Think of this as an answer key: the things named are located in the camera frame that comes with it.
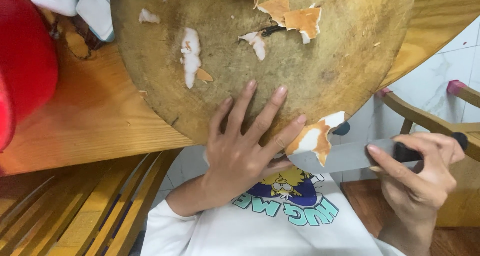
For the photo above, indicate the person's right hand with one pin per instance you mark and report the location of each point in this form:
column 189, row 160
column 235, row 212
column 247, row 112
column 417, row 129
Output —
column 420, row 181

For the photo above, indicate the person's left hand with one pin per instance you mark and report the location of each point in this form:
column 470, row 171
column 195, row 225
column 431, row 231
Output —
column 234, row 156

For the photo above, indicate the wooden chair with pink caps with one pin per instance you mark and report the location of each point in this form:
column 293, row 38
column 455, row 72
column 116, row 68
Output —
column 427, row 121

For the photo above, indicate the large curled peel piece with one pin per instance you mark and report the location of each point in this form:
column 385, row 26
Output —
column 313, row 138

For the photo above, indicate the white printed shirt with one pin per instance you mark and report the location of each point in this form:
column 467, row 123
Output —
column 270, row 229

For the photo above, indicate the round wooden cutting board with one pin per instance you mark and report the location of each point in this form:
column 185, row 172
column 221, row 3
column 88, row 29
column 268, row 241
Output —
column 300, row 72

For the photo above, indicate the scattered white-brown peel scraps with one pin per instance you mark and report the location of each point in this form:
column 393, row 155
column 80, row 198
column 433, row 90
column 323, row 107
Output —
column 191, row 55

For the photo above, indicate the slatted wooden chair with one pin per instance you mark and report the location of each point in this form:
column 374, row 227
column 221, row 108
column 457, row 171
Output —
column 75, row 211

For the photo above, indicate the white flat device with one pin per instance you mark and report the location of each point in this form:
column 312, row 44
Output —
column 96, row 12

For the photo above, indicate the red plastic object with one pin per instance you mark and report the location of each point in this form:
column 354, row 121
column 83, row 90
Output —
column 24, row 61

